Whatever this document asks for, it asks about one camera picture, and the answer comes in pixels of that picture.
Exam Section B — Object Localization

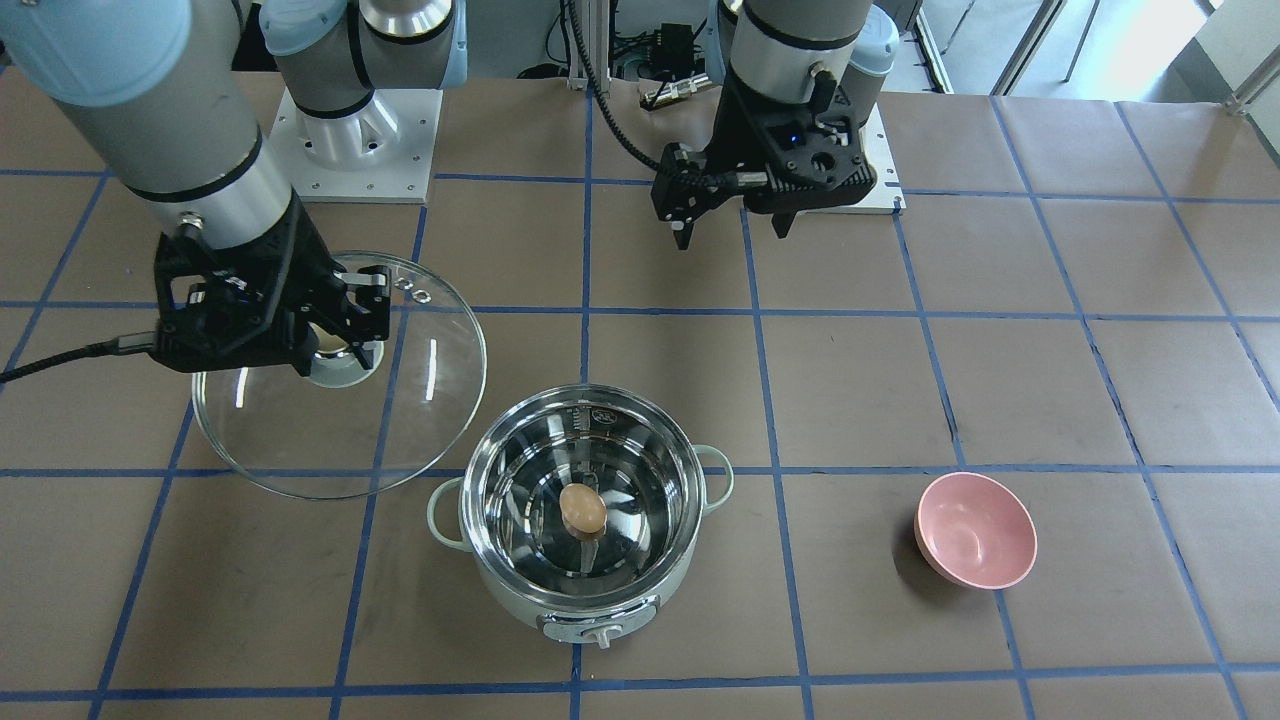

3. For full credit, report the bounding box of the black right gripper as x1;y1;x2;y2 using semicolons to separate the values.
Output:
154;196;393;379

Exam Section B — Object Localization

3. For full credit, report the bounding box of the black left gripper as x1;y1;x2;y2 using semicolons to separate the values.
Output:
672;85;878;251

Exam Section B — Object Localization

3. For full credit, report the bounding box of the glass pot lid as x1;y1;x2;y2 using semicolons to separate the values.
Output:
192;251;486;500

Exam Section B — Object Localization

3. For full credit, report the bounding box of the beige egg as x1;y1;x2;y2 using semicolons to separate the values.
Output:
558;483;608;537

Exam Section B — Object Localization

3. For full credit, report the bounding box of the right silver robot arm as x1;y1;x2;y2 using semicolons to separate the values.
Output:
3;1;467;388

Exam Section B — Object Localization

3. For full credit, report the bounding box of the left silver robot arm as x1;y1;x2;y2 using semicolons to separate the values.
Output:
650;1;899;250

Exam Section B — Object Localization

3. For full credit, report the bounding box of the pale green steel pot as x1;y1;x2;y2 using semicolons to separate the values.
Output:
426;384;735;648

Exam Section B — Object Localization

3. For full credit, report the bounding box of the pink plastic bowl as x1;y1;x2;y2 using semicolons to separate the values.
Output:
913;471;1039;591

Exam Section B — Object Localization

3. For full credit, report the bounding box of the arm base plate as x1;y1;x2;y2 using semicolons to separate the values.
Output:
835;104;905;215
269;88;444;205

